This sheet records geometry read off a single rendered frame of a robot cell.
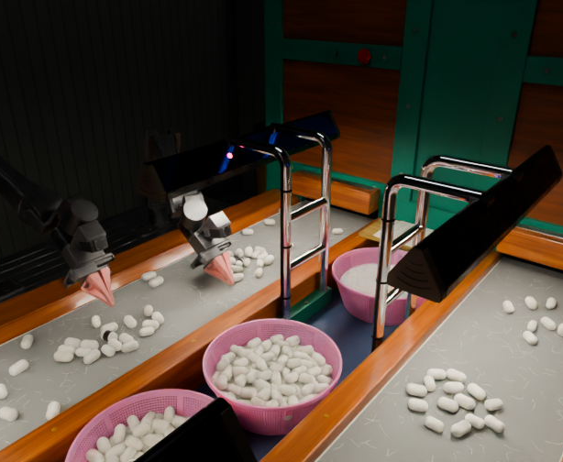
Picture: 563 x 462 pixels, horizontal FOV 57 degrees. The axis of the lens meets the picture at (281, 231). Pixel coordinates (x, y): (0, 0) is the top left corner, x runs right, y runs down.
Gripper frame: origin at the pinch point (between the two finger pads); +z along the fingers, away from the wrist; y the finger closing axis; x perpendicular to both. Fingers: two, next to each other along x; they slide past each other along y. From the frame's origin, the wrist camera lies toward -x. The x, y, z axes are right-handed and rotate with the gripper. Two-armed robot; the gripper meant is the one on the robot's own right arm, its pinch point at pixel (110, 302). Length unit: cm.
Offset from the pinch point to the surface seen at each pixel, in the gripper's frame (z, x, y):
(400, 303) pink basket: 37, -23, 47
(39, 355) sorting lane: 0.9, 9.0, -14.3
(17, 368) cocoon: 1.9, 5.8, -19.9
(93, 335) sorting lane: 2.7, 7.5, -3.7
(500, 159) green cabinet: 24, -47, 86
